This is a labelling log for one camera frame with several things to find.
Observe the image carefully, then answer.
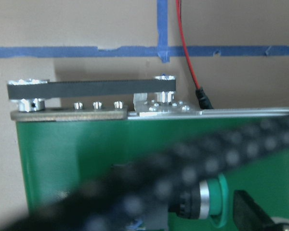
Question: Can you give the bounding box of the green belt conveyor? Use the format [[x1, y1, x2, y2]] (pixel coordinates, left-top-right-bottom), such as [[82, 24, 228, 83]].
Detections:
[[5, 76, 289, 231]]

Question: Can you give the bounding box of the red black power wire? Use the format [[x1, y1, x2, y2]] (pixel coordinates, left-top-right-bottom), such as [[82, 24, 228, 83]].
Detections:
[[175, 0, 214, 109]]

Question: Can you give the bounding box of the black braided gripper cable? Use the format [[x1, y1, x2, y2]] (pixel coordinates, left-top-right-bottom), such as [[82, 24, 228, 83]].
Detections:
[[4, 114, 289, 231]]

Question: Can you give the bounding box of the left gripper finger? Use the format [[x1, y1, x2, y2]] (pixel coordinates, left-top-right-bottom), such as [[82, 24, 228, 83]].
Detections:
[[233, 190, 275, 231]]

